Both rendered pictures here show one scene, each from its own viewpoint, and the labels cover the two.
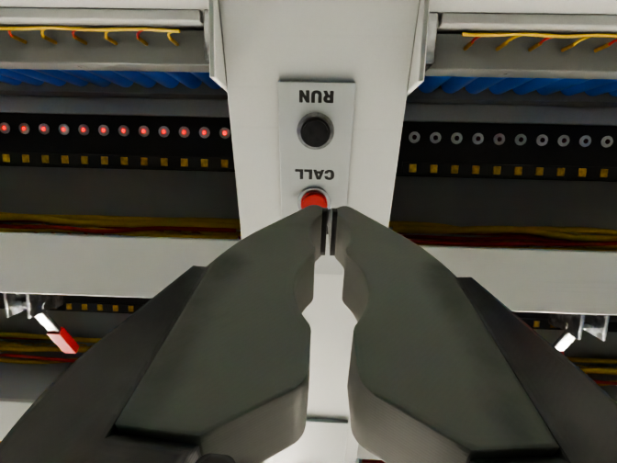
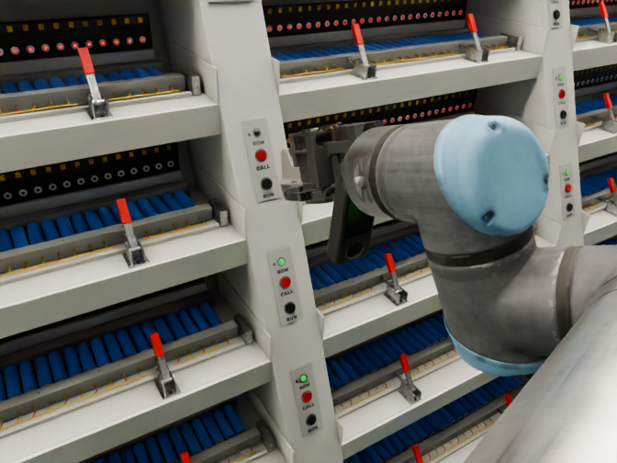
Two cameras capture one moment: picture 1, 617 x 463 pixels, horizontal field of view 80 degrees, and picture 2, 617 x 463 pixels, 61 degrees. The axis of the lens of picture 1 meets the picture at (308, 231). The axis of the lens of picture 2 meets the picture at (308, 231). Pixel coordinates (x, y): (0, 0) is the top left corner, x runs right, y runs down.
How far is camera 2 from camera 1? 0.64 m
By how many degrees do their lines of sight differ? 49
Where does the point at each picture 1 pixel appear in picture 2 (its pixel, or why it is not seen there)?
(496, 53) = (185, 219)
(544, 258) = (144, 143)
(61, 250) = (350, 104)
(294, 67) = (275, 202)
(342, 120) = (258, 189)
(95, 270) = (338, 97)
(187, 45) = not seen: hidden behind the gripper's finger
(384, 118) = (244, 193)
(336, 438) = not seen: outside the picture
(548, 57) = (164, 223)
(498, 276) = (165, 130)
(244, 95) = not seen: hidden behind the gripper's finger
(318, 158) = (263, 174)
